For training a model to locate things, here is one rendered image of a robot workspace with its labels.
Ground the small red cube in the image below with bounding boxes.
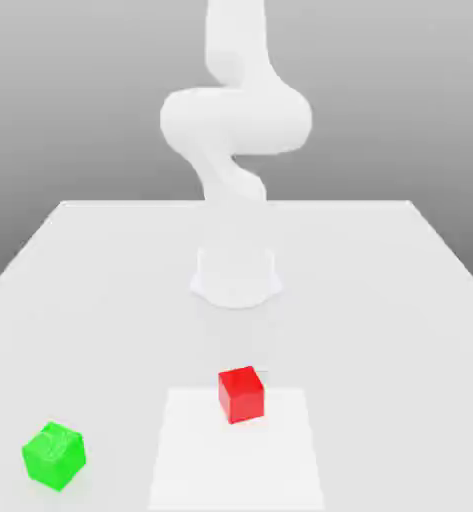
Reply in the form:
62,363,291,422
217,364,266,426

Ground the small green cube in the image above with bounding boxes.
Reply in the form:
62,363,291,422
20,420,87,493

